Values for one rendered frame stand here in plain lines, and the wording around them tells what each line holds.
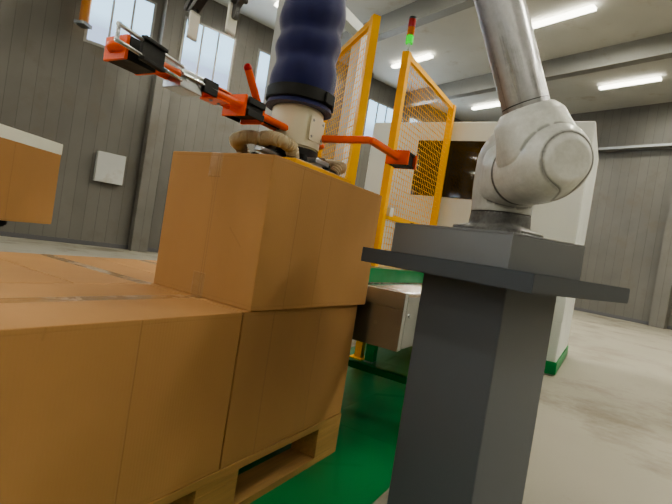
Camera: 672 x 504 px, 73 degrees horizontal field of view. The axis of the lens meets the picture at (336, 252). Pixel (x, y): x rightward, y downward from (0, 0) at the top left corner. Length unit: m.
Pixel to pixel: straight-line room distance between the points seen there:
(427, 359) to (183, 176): 0.86
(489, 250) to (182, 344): 0.70
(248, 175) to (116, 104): 8.59
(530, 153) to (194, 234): 0.88
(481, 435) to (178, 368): 0.70
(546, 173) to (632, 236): 12.20
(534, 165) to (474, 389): 0.53
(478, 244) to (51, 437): 0.90
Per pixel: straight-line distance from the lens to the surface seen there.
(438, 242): 1.13
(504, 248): 1.03
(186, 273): 1.34
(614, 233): 13.32
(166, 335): 1.00
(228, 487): 1.34
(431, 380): 1.25
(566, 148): 1.01
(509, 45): 1.11
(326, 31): 1.56
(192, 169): 1.37
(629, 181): 13.47
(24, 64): 9.63
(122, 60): 1.11
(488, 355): 1.14
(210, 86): 1.22
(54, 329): 0.87
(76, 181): 9.49
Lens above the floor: 0.75
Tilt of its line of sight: 1 degrees down
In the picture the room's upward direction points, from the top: 9 degrees clockwise
